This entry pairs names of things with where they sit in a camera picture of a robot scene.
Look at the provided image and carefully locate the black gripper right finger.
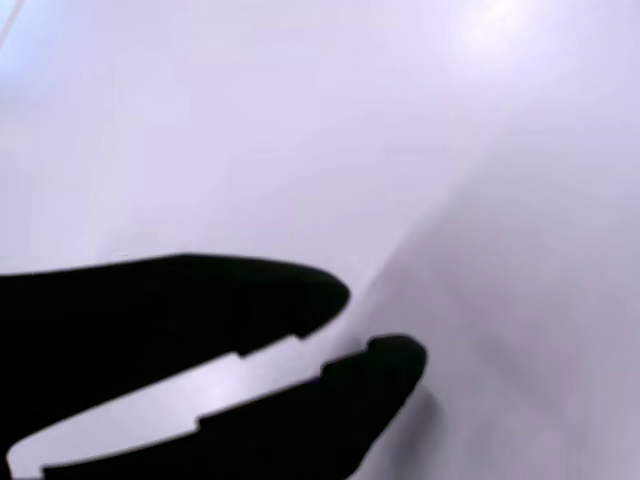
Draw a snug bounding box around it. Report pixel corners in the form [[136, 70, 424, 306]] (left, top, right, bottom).
[[42, 333, 430, 480]]

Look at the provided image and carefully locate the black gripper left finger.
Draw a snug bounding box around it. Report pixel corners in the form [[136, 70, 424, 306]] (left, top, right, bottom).
[[0, 253, 352, 454]]

